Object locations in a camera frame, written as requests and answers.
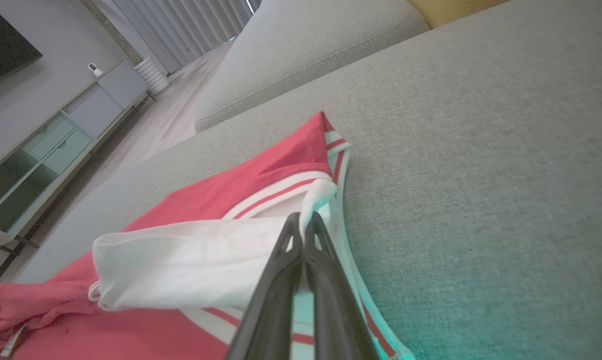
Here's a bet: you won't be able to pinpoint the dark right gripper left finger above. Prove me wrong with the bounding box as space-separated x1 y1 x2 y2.
224 211 304 360

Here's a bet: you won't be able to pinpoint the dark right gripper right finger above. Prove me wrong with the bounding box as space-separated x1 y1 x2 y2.
305 211 382 360

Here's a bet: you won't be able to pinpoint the red white sports shorts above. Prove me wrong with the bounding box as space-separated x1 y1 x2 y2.
0 110 417 360

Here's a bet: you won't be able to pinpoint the grey sofa seat cushion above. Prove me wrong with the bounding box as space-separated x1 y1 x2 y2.
0 0 602 360

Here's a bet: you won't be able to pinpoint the white ribbed cylinder appliance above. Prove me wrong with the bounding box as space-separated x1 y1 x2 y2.
133 55 172 96

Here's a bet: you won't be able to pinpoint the grey sofa back cushion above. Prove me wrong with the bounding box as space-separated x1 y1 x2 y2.
194 0 432 134

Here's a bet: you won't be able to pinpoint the grey white tv cabinet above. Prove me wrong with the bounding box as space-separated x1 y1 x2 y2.
0 60 149 252

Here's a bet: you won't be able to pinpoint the grey pleated curtain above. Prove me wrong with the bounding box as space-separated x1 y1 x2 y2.
110 0 262 76

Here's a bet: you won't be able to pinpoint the yellow sofa cushion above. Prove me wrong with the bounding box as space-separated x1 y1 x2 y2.
407 0 512 30

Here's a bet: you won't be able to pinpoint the black television screen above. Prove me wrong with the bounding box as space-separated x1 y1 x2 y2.
0 0 44 94

